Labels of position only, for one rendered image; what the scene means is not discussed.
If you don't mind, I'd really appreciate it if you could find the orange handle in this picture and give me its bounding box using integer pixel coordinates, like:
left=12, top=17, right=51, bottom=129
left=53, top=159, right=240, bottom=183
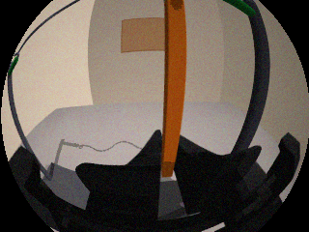
left=161, top=0, right=186, bottom=178

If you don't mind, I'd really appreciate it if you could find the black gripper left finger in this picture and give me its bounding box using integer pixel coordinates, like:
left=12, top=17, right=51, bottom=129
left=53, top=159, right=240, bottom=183
left=74, top=129, right=162, bottom=215

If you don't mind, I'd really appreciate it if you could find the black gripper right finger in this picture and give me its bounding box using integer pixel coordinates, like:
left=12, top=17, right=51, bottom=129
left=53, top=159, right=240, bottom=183
left=174, top=135, right=262, bottom=215

